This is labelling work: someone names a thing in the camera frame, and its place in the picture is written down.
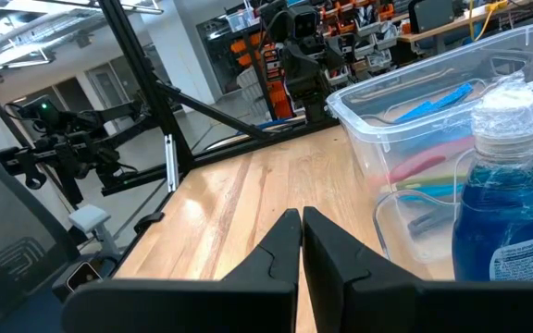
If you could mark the black metal table frame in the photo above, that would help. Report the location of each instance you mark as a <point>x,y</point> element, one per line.
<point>141,69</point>

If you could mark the black mesh office chair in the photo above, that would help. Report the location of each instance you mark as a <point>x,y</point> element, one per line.
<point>7,222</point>

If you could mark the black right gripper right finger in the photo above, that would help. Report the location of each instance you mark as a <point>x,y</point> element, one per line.
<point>340,287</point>

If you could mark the tall clear plastic bin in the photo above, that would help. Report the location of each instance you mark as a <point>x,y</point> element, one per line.
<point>359,120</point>

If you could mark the black table clamp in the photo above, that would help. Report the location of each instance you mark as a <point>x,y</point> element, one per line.
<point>148,221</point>

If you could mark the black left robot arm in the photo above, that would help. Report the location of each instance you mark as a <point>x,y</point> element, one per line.
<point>315,108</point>

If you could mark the small white stand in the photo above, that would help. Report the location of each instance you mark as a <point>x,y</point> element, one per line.
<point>88,217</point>

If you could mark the blue Dawn dish soap bottle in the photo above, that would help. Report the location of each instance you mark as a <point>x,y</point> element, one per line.
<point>502,208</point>

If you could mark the grey dish brush white bristles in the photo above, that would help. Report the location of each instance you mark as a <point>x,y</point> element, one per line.
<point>433,222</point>

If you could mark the black desk monitor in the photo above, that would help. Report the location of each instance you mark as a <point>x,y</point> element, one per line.
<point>433,16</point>

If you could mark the black robot arm green light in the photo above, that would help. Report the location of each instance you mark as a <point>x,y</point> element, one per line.
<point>72,152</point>

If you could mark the small clear storage box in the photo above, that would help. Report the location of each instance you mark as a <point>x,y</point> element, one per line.
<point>241,20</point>

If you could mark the silver metal bracket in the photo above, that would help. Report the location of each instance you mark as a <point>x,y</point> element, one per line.
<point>171,162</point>

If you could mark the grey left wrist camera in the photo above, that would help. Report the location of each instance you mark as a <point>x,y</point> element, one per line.
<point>304,23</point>

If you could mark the red white suction-cup dish brush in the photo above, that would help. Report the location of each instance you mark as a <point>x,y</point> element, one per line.
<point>417,167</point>

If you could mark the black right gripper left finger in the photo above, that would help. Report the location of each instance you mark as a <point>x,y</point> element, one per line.
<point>266,287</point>

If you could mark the wooden desk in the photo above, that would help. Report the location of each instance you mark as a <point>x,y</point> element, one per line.
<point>456,28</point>

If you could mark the shelf with orange storage bins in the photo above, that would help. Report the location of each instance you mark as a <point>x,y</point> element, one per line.
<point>248,51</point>

